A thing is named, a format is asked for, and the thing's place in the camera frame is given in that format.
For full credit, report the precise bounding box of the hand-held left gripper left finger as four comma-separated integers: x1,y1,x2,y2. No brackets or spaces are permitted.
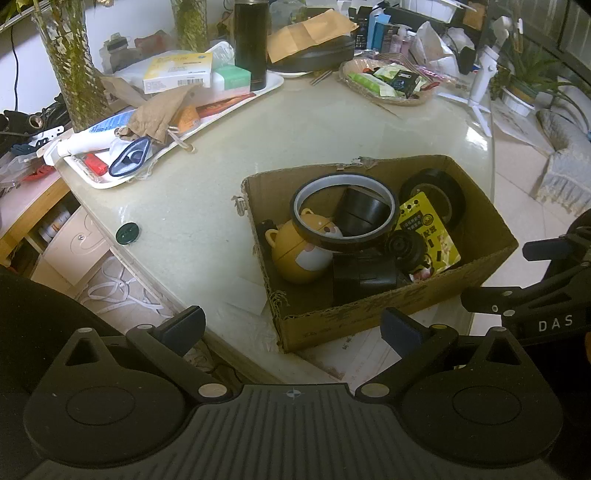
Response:
62,305,234,404

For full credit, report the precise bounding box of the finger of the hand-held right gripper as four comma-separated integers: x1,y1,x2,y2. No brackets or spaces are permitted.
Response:
522,216,591,278
461,264,591,319

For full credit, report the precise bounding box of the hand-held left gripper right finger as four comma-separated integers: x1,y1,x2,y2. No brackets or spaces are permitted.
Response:
355,308,529,402

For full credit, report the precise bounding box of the brown cardboard box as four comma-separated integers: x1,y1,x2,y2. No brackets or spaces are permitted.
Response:
230,154,519,354

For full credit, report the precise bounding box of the black block adapter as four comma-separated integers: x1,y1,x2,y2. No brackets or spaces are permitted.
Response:
332,256,400,306

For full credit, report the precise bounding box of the small black knob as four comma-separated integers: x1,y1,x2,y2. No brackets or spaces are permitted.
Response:
385,229,428,273

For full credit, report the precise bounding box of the brown bear-shaped case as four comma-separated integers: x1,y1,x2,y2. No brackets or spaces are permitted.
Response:
263,207,345,285

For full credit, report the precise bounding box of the wide black tape roll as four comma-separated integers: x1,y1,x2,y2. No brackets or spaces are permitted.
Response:
397,168,467,232

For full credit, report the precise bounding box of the black cylinder with grey face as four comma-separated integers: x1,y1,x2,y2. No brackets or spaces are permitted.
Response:
333,186,393,236

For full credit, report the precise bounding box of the yellow and black packet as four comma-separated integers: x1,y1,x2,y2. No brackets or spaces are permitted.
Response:
397,191,463,282

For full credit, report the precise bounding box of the grey fringed cushion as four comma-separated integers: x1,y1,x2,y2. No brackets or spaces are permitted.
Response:
535,108,591,216

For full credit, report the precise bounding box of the dark green bottle cap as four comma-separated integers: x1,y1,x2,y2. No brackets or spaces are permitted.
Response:
115,222,140,245

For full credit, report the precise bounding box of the white cabinet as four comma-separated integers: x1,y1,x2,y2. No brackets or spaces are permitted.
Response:
34,205,112,287

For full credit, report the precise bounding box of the white plastic tray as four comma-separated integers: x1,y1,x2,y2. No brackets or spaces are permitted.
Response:
55,71,285,190

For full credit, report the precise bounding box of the potted green plant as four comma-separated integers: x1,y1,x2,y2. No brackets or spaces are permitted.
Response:
491,41,583,116

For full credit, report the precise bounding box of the blue and white mask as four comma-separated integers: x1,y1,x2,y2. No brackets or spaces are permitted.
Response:
109,137,151,177

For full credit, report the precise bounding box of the white gimbal tripod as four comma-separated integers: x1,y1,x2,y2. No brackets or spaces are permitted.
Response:
438,16,513,137

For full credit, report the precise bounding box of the small red item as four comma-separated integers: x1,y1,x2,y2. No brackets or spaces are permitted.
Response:
82,152,110,176

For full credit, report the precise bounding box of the wooden side table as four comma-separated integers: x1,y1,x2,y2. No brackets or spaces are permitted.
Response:
0,175,71,260

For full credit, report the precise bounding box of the orange packet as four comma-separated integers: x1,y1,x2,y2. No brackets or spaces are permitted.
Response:
177,104,202,133

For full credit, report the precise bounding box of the white and blue tube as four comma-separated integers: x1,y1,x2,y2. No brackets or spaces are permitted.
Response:
43,108,140,166

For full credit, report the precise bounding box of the black packet with blue print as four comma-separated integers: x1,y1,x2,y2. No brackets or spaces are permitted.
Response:
387,69,419,99

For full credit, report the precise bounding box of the red packet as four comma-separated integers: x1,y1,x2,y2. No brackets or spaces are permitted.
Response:
196,92,257,116

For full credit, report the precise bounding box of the white plastic bag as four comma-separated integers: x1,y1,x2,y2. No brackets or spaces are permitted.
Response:
410,20,461,77

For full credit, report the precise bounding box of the green wet wipes pack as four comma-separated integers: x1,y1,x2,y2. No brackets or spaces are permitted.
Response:
348,72,393,98

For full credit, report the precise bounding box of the green tissue pack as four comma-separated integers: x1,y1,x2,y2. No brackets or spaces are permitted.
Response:
211,65,253,91

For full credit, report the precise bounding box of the yellow and white box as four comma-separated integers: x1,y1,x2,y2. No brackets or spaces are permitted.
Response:
141,51,214,95

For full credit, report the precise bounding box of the pink bottle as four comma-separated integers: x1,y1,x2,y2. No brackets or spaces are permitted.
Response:
390,25,414,54

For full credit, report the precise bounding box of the glass vase with green stems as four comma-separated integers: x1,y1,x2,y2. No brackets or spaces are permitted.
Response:
170,0,210,54
30,0,116,133

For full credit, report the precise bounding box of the tall blue box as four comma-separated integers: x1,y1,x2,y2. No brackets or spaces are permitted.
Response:
369,8,387,52

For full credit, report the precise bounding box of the black zip case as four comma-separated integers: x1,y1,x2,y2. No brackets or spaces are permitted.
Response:
267,34,356,75

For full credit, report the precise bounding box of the black thermos bottle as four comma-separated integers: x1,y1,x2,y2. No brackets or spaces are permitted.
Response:
233,0,270,92

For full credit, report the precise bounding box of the brown paper envelope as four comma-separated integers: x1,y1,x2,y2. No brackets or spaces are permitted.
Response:
267,10,360,64

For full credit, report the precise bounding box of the white cord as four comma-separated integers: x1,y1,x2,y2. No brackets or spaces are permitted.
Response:
78,256,172,324

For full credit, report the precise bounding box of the brown drawstring pouch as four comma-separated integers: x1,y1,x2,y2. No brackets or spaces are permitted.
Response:
127,85,201,144

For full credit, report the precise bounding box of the black camera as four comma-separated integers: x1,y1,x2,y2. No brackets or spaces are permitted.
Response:
0,92,70,149

